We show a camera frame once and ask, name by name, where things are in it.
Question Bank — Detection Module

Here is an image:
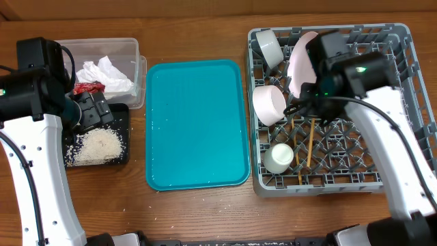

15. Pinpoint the grey bowl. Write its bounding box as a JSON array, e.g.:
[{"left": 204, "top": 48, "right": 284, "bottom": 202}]
[{"left": 255, "top": 29, "right": 283, "bottom": 69}]

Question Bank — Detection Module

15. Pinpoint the white napkin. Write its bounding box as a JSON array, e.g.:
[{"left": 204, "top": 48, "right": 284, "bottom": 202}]
[{"left": 76, "top": 56, "right": 134, "bottom": 93}]

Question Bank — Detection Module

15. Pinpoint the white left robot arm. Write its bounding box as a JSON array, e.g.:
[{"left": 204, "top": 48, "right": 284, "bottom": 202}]
[{"left": 1, "top": 38, "right": 114, "bottom": 246}]

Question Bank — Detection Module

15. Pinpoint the clear plastic waste bin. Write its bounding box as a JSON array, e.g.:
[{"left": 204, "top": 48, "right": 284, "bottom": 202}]
[{"left": 58, "top": 38, "right": 147, "bottom": 109}]

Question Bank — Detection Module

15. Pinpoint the teal serving tray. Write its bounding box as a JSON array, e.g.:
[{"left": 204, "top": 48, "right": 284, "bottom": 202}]
[{"left": 145, "top": 59, "right": 251, "bottom": 191}]

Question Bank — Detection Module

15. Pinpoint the pile of white rice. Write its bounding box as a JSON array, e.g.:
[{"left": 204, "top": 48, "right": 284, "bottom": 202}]
[{"left": 65, "top": 128, "right": 126, "bottom": 167}]

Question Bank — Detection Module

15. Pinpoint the grey plastic dish rack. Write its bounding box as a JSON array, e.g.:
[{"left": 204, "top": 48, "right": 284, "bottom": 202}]
[{"left": 250, "top": 23, "right": 436, "bottom": 197}]

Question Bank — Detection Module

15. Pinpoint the white cup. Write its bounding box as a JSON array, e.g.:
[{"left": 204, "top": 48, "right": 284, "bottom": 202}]
[{"left": 263, "top": 143, "right": 294, "bottom": 174}]

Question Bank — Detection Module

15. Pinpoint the black food waste tray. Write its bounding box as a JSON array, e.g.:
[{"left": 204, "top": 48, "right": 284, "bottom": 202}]
[{"left": 63, "top": 103, "right": 130, "bottom": 167}]

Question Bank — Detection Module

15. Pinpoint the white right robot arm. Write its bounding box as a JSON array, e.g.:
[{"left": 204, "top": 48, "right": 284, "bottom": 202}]
[{"left": 285, "top": 30, "right": 436, "bottom": 246}]

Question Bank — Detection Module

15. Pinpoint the wooden chopstick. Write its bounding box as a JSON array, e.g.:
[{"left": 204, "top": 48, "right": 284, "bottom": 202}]
[
  {"left": 291, "top": 118, "right": 302, "bottom": 185},
  {"left": 307, "top": 118, "right": 315, "bottom": 168}
]

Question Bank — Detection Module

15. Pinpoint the large white plate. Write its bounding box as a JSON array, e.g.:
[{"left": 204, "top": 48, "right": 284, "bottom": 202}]
[{"left": 287, "top": 31, "right": 318, "bottom": 98}]

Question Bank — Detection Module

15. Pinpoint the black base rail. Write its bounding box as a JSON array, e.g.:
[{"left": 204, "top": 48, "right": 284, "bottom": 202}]
[{"left": 140, "top": 237, "right": 328, "bottom": 246}]

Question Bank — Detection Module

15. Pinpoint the red snack wrapper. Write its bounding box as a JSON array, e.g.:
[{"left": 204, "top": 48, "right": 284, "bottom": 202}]
[{"left": 73, "top": 81, "right": 105, "bottom": 95}]

